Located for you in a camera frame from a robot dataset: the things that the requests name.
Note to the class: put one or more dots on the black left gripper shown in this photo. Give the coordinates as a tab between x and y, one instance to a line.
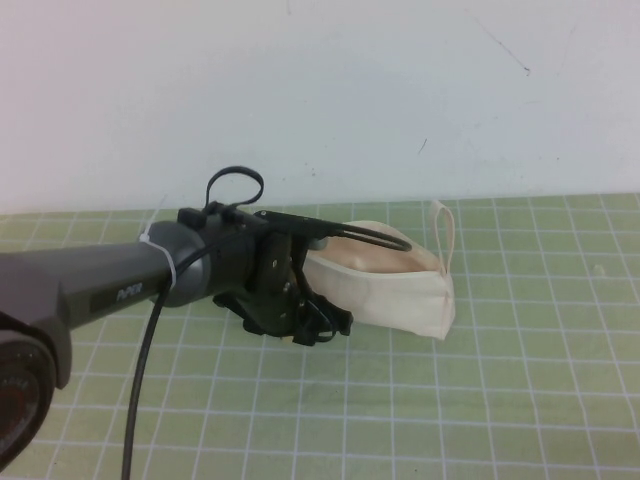
267	295

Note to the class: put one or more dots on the white zip tie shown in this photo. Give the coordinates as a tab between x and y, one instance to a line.
167	260

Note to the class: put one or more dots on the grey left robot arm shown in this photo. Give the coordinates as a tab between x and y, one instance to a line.
100	280

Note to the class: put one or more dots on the cream fabric pencil case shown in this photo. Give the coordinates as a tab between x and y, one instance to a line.
400	300

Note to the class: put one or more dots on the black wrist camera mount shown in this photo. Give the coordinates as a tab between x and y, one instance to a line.
295	227

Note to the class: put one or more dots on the green grid cutting mat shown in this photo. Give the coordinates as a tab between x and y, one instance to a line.
400	400

